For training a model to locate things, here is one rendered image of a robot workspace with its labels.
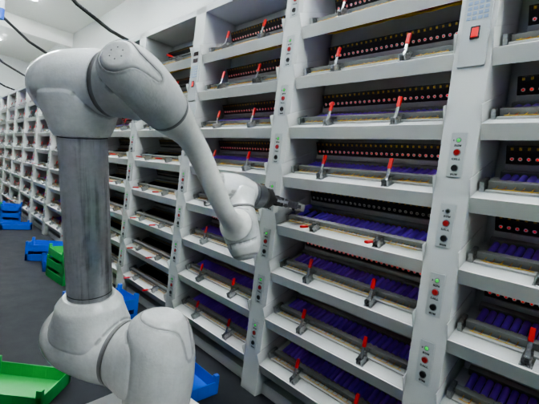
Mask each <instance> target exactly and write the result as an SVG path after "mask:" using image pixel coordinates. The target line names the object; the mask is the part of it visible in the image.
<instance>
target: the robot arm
mask: <svg viewBox="0 0 539 404"><path fill-rule="evenodd" d="M25 87H26V91H27V94H28V95H29V96H30V98H31V100H32V101H33V103H34V104H35V105H36V106H37V107H38V108H39V109H40V110H41V112H42V114H43V116H44V119H45V120H46V122H47V126H48V128H49V130H50V131H51V133H52V134H53V135H56V136H57V150H58V163H59V189H60V203H61V216H62V230H63V255H64V269H65V282H66V292H65V293H64V294H63V296H62V297H61V298H60V299H59V300H58V301H57V303H56V304H55V309H54V312H52V313H51V315H50V316H49V317H48V318H47V319H46V320H45V322H44V323H43V326H42V328H41V330H40V334H39V340H38V342H39V347H40V349H41V352H42V354H43V356H44V357H45V359H46V360H47V361H48V362H49V363H50V364H51V365H52V366H53V367H55V368H56V369H57V370H59V371H61V372H63V373H65V374H68V375H70V376H72V377H74V378H78V379H80V380H83V381H85V382H90V383H93V384H96V385H101V386H106V387H107V388H108V389H109V390H110V391H111V392H112V393H113V394H114V395H115V396H116V397H117V398H119V399H121V400H122V404H190V398H191V394H192V391H193V381H194V373H195V359H196V350H195V341H194V336H193V331H192V328H191V325H190V323H189V321H188V319H187V317H185V316H184V314H183V313H181V312H180V311H178V310H176V309H172V308H169V307H155V308H151V309H146V310H144V311H142V312H141V313H139V314H137V315H136V316H135V317H134V318H132V319H131V316H130V314H129V312H128V309H127V306H126V305H125V302H124V297H123V295H122V294H121V293H120V292H119V291H118V290H117V289H115V288H114V287H112V267H111V216H110V190H109V163H108V137H111V135H112V133H113V131H114V130H115V125H116V122H117V119H118V118H124V119H133V120H136V121H140V120H143V121H144V122H145V123H147V124H148V125H149V126H151V127H152V128H153V129H155V130H156V131H158V132H160V133H162V134H163V135H166V136H167V137H168V138H169V139H172V140H173V141H175V142H176V143H178V144H179V145H180V146H181V148H182V149H183V150H184V152H185V154H186V155H187V157H188V159H189V161H190V163H191V165H192V167H193V169H194V171H195V173H196V174H197V177H198V179H199V181H200V182H201V186H202V188H203V189H204V191H205V194H206V196H207V197H208V199H209V202H210V204H211V206H212V208H213V211H214V212H215V214H216V216H217V218H218V220H219V221H220V230H221V234H222V236H223V237H224V239H225V243H226V244H227V246H228V250H229V252H230V254H231V255H232V257H233V258H235V259H236V260H238V261H244V260H248V259H252V258H254V257H255V256H256V255H257V254H258V252H259V249H260V245H261V236H260V229H259V224H258V220H257V215H256V212H255V208H270V207H271V206H272V205H274V206H280V207H285V208H287V207H288V208H289V209H292V210H293V211H294V210H296V211H300V212H304V210H305V206H306V205H305V204H300V203H298V202H294V201H292V200H288V199H284V198H282V197H280V196H277V195H275V193H274V191H273V190H272V189H270V188H267V187H266V186H265V185H263V184H259V183H257V182H255V181H252V180H251V179H249V178H247V177H245V176H242V175H238V174H235V173H229V172H222V173H220V172H219V170H218V168H217V165H216V162H215V160H214V158H213V154H212V152H211V150H210V148H209V146H208V144H207V141H206V139H205V137H204V135H203V133H202V132H201V130H200V128H199V126H198V124H197V122H196V120H195V117H194V115H193V113H192V110H191V108H190V106H189V104H188V100H187V99H186V98H185V96H184V94H183V92H182V90H181V89H180V86H179V84H178V83H177V82H176V80H175V79H174V78H173V77H172V75H171V74H170V73H169V71H168V70H167V69H166V68H165V66H164V65H163V64H162V63H161V62H160V61H159V60H158V59H157V58H156V57H155V56H154V55H153V54H151V53H150V52H149V51H148V50H146V49H144V48H143V47H142V46H140V45H138V44H136V43H134V42H132V41H129V40H126V39H118V40H115V41H112V42H110V43H108V44H107V45H105V46H104V47H103V48H102V49H101V50H100V49H97V48H71V49H62V50H55V51H52V52H49V53H47V54H44V55H42V56H41V57H39V58H37V59H36V60H35V61H33V63H32V64H31V65H29V67H28V68H27V71H26V75H25Z"/></svg>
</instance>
